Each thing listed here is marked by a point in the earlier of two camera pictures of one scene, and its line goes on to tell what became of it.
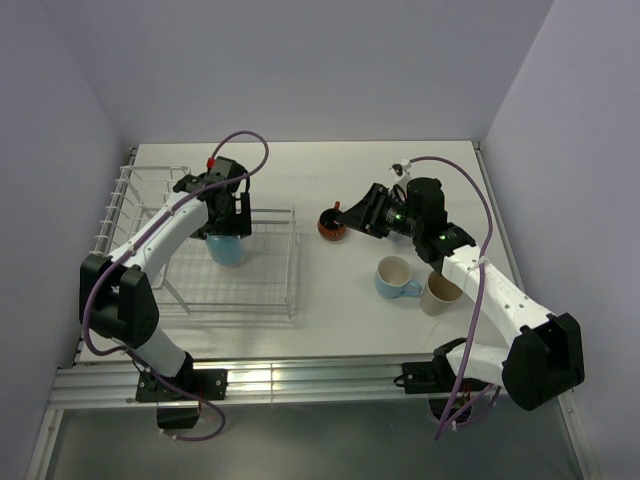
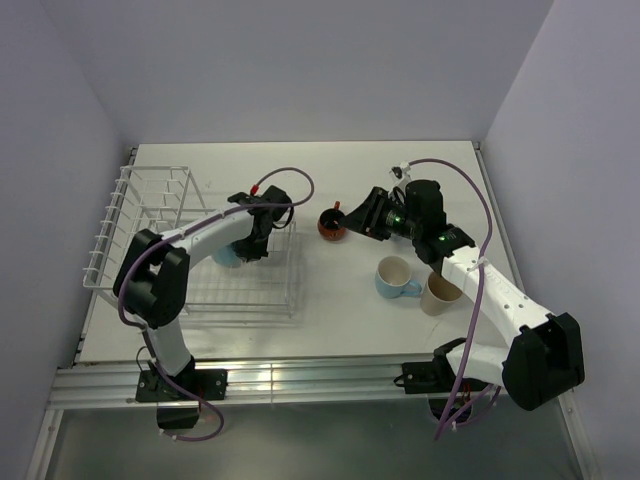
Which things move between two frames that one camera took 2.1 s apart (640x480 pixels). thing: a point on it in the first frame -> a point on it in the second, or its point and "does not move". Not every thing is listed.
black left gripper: (238, 223) -> (251, 253)
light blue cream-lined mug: (392, 278) does not move
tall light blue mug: (225, 250) does not move
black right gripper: (367, 213) does not move
